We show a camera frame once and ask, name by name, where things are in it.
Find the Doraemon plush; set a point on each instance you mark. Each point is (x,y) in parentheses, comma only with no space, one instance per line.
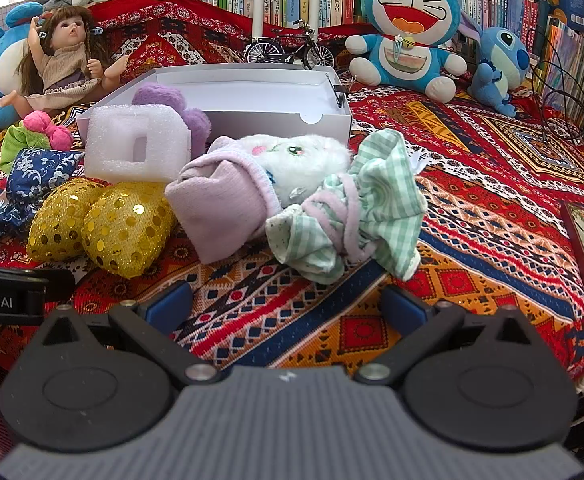
(407,50)

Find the Stitch plush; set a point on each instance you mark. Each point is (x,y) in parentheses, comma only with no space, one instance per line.
(502,65)

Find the lilac knit sock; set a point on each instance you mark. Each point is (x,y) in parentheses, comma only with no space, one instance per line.
(223,198)

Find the white fluffy plush cat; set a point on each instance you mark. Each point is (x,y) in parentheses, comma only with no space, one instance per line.
(297,166)

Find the black miniature bicycle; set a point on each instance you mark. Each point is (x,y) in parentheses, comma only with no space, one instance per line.
(288,49)

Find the green pink scrunchie bow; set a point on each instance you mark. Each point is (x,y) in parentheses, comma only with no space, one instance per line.
(35,130)

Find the blue floral cloth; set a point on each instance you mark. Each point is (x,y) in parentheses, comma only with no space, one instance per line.
(35,173)

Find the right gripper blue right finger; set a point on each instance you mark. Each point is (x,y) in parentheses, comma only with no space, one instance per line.
(402,310)

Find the green checkered cloth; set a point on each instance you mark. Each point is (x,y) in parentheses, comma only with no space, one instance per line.
(374,210)

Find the blue white whale plush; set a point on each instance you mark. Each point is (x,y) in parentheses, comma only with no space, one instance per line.
(13,48)

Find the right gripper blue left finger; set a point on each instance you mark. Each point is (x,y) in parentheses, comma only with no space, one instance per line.
(167,310)

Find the purple plush monster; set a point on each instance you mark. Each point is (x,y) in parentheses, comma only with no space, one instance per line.
(196,120)

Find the white foam block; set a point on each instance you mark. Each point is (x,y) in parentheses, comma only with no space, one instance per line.
(136,143)

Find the white cardboard box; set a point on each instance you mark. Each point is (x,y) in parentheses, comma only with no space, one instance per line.
(241,99)

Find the brown haired baby doll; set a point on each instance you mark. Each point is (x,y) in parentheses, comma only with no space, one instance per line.
(66,63)

